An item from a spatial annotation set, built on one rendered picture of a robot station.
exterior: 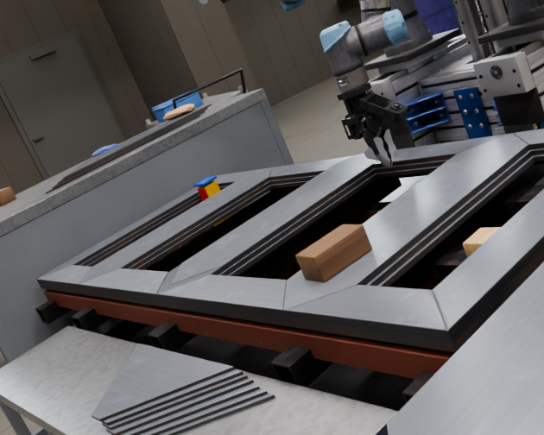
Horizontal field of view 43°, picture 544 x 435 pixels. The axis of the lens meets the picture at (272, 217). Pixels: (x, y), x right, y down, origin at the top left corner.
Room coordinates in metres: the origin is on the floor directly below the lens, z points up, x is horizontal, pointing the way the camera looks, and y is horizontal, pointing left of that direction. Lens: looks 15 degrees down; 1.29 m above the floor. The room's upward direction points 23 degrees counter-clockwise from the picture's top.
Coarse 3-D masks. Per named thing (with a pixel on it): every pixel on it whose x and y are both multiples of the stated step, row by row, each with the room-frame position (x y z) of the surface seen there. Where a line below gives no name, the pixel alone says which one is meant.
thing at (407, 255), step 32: (416, 160) 1.60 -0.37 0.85; (512, 160) 1.32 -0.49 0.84; (256, 192) 2.04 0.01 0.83; (352, 192) 1.65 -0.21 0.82; (480, 192) 1.24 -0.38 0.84; (160, 224) 2.21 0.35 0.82; (192, 224) 1.91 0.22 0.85; (288, 224) 1.54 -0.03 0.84; (448, 224) 1.17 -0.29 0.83; (96, 256) 2.08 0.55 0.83; (160, 256) 1.82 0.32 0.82; (256, 256) 1.46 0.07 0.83; (416, 256) 1.10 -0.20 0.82; (64, 288) 1.90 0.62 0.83; (96, 288) 1.70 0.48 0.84; (160, 288) 1.46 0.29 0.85; (512, 288) 0.87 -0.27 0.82; (256, 320) 1.14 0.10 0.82; (288, 320) 1.06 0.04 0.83; (320, 320) 0.99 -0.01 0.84; (352, 320) 0.93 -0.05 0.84; (480, 320) 0.82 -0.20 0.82
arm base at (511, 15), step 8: (512, 0) 1.68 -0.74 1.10; (520, 0) 1.65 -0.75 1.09; (528, 0) 1.64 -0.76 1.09; (536, 0) 1.64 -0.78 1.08; (512, 8) 1.68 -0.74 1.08; (520, 8) 1.65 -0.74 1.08; (528, 8) 1.64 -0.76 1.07; (536, 8) 1.63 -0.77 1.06; (512, 16) 1.68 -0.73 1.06; (520, 16) 1.65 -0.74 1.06; (528, 16) 1.64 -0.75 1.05; (536, 16) 1.63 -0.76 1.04; (512, 24) 1.69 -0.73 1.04
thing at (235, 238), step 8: (232, 232) 1.65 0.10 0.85; (240, 232) 1.62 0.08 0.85; (248, 232) 1.59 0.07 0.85; (256, 232) 1.56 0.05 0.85; (264, 232) 1.53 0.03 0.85; (224, 240) 1.61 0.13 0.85; (232, 240) 1.58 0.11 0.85; (240, 240) 1.56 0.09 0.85; (248, 240) 1.53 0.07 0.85; (256, 240) 1.50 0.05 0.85
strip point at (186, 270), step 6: (186, 264) 1.55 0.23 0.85; (192, 264) 1.53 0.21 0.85; (198, 264) 1.51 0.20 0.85; (204, 264) 1.49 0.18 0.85; (210, 264) 1.47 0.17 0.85; (216, 264) 1.45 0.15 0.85; (180, 270) 1.52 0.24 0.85; (186, 270) 1.50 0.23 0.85; (192, 270) 1.48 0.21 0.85; (198, 270) 1.47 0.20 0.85; (204, 270) 1.45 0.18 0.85; (174, 276) 1.49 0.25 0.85; (180, 276) 1.48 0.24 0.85; (186, 276) 1.46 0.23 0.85; (192, 276) 1.44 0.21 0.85; (174, 282) 1.45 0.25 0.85
